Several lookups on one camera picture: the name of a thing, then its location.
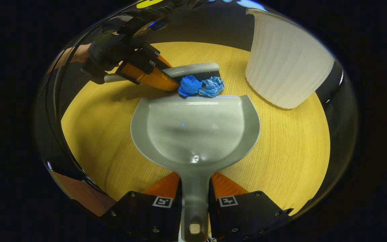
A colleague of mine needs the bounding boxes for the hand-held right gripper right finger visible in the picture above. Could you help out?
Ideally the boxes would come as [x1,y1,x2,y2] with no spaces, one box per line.
[208,171,295,242]

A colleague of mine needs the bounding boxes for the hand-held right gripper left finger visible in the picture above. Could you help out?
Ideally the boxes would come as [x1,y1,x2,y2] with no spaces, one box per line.
[101,171,183,242]

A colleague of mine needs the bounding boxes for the blue paper ball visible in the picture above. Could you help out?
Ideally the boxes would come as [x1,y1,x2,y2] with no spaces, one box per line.
[178,75,203,98]

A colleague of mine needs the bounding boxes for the small grey broom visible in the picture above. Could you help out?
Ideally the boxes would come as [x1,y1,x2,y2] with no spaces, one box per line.
[104,62,221,84]

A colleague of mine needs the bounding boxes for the light blue paper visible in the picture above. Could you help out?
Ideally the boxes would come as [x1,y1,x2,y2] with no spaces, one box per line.
[199,76,225,98]

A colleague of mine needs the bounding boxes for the grey plastic dustpan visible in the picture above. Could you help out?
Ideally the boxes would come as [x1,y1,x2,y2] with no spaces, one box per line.
[130,95,261,242]

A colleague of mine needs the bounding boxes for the white plastic garbage bin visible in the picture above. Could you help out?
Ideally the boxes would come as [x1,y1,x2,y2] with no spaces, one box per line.
[245,8,335,110]

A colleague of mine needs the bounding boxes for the wooden desktop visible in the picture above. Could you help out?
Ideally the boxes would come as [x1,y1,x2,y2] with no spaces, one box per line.
[61,42,331,216]

